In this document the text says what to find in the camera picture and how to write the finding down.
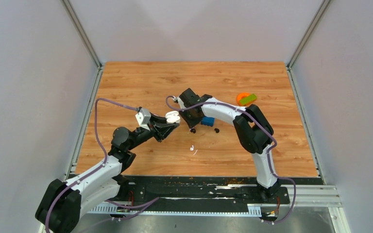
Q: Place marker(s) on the white earbud charging case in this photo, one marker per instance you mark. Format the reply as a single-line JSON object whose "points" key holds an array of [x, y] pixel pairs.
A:
{"points": [[172, 117]]}

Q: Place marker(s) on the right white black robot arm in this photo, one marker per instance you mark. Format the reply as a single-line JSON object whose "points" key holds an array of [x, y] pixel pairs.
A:
{"points": [[254, 132]]}

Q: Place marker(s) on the green toy brick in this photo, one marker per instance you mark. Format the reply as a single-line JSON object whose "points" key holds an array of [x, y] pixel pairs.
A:
{"points": [[248, 99]]}

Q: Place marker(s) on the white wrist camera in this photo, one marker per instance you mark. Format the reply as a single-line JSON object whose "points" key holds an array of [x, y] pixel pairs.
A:
{"points": [[143, 118], [181, 104]]}

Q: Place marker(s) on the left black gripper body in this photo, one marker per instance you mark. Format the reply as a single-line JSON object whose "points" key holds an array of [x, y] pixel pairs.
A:
{"points": [[141, 135]]}

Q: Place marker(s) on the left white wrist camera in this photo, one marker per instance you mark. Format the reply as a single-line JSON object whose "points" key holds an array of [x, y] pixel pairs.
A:
{"points": [[143, 118]]}

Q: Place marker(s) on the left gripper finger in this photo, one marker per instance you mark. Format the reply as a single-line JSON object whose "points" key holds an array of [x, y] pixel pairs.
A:
{"points": [[157, 121], [162, 131]]}

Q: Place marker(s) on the blue toy brick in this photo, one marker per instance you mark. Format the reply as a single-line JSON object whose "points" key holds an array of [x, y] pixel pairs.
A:
{"points": [[208, 121]]}

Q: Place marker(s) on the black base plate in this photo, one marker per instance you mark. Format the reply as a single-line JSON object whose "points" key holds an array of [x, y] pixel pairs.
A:
{"points": [[198, 194]]}

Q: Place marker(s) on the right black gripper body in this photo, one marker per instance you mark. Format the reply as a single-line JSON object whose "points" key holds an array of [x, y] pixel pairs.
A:
{"points": [[188, 106]]}

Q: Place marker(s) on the orange ring toy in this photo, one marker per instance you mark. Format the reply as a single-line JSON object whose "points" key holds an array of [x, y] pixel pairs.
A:
{"points": [[239, 96]]}

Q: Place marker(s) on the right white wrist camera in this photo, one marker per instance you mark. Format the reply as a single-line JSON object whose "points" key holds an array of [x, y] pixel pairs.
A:
{"points": [[181, 104]]}

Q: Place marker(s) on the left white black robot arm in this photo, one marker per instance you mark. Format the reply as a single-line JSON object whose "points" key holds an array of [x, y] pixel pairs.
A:
{"points": [[65, 202]]}

